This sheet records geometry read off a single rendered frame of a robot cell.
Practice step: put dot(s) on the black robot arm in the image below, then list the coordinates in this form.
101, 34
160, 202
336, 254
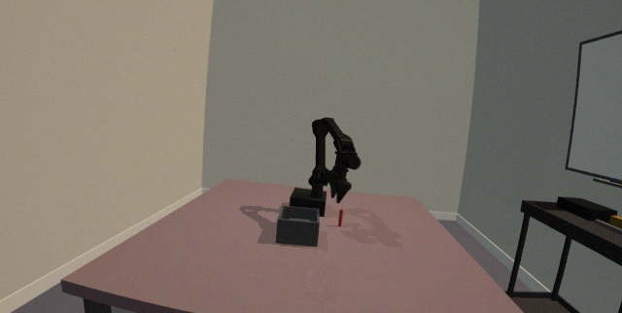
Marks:
345, 155

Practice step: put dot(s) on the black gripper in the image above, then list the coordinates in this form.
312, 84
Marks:
340, 186

